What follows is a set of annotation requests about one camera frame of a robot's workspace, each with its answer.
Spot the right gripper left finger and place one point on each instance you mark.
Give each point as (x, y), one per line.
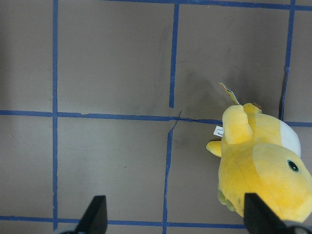
(95, 219)

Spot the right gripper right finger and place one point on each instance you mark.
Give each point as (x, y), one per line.
(259, 218)

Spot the yellow plush dinosaur toy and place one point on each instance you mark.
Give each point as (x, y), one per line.
(261, 154)

